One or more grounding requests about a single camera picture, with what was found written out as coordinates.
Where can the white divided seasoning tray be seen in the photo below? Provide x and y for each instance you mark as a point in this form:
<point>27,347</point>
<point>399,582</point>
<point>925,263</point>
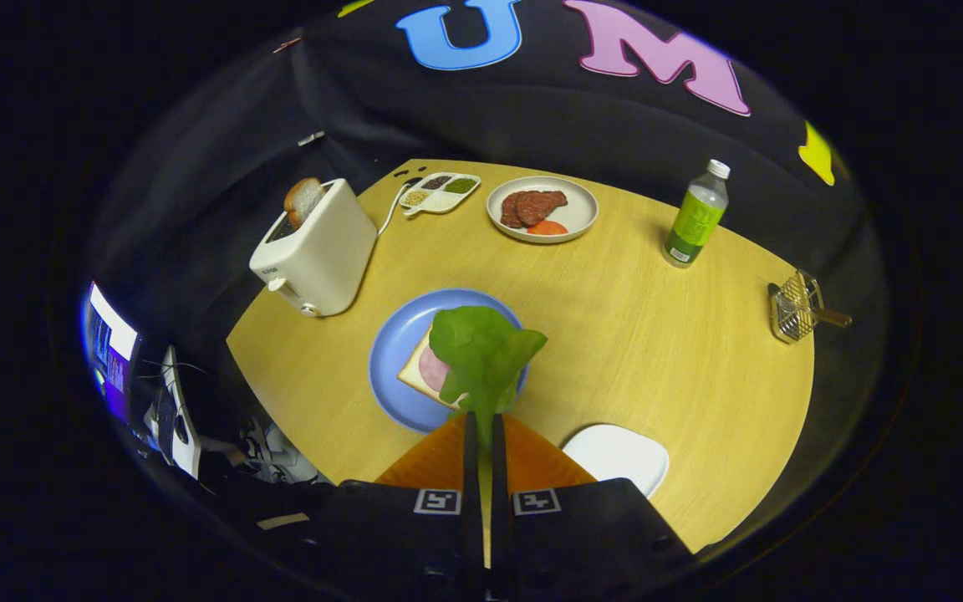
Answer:
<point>440,201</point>

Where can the thin toast slice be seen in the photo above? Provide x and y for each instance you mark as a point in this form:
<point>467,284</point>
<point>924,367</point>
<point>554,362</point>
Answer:
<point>413,378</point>

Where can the computer monitor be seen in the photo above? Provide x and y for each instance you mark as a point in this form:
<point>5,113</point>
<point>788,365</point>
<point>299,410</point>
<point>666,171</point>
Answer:
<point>109,359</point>

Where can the green label plastic bottle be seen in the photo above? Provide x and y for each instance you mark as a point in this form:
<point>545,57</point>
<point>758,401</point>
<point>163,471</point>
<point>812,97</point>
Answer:
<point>695,221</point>

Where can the orange tomato slice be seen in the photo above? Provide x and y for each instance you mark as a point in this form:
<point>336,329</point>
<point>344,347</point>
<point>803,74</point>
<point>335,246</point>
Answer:
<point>547,228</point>

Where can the brown meat slice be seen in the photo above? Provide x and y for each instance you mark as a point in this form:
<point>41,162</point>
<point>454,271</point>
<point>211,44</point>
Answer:
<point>540,205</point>
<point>508,213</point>

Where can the green lettuce leaf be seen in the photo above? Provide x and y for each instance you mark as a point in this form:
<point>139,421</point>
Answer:
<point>481,351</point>

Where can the cream round plate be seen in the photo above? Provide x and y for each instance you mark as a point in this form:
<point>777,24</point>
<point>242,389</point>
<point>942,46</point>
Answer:
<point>578,209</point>

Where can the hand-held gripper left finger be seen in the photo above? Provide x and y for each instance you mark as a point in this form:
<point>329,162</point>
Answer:
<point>471,468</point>

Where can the white rounded square plate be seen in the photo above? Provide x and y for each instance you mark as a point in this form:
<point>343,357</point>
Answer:
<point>615,456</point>

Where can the white toaster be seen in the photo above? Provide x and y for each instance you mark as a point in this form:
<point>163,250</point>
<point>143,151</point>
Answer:
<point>323,251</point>

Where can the white keyboard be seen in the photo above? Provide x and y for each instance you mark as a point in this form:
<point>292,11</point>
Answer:
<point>172,418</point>

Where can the blue round plate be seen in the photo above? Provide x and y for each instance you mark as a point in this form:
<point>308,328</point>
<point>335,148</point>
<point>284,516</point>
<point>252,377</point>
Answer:
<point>398,368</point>

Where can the thick white bread slice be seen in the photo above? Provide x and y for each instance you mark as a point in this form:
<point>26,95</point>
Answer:
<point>304,201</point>

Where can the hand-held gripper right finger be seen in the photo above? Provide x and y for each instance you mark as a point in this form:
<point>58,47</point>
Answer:
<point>498,477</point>

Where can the pink ham slice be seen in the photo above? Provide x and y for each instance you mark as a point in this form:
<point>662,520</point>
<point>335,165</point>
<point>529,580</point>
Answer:
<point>431,368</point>

